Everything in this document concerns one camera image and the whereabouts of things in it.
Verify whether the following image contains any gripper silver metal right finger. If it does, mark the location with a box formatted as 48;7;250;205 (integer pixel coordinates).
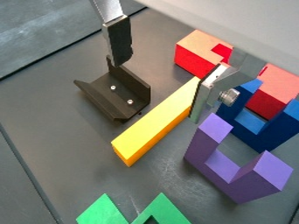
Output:
190;47;267;123

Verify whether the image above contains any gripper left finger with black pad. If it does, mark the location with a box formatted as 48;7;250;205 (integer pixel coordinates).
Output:
90;0;134;67

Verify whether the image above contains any purple U-shaped block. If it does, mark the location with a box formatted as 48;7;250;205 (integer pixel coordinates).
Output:
184;113;294;204

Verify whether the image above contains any red slotted board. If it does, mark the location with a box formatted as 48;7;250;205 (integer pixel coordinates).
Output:
174;30;299;120

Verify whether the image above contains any blue U-shaped block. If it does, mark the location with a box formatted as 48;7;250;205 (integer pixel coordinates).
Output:
216;79;299;153

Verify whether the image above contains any yellow rectangular bar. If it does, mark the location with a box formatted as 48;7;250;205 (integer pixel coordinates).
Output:
111;77;200;166

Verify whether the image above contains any green W-shaped block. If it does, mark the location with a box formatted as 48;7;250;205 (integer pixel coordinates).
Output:
76;192;192;224

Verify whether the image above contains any black angle bracket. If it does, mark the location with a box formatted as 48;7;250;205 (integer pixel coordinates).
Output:
74;58;151;123

